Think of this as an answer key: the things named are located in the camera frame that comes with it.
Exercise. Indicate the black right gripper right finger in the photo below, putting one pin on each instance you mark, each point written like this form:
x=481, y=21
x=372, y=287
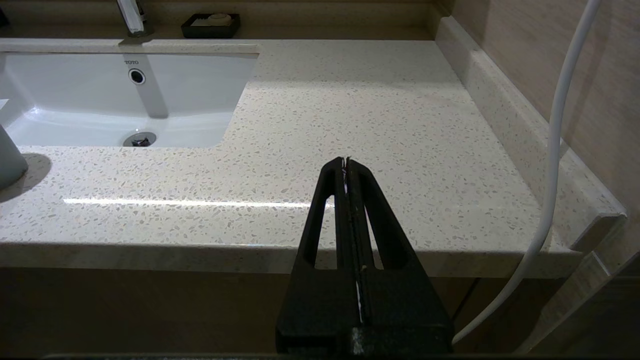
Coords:
x=400, y=305

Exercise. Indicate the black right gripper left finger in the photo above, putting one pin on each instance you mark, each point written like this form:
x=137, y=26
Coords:
x=312, y=300

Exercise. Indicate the brown vanity cabinet front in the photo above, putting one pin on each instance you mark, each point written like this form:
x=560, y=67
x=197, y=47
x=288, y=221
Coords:
x=150, y=310

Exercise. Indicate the chrome sink drain stopper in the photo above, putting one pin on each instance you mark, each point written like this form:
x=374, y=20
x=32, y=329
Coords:
x=139, y=139

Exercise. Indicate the black soap dish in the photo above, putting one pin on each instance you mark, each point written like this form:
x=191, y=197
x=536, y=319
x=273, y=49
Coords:
x=210, y=31

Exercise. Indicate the beige round soap bar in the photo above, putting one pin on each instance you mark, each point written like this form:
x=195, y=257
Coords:
x=215, y=20

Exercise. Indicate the white ceramic sink basin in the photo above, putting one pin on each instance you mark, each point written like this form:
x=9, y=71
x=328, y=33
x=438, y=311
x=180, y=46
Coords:
x=75, y=100

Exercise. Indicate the grey plastic cup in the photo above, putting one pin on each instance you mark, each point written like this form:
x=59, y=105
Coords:
x=10, y=160

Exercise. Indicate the chrome faucet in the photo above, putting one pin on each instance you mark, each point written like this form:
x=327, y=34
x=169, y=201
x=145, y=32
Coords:
x=131, y=17

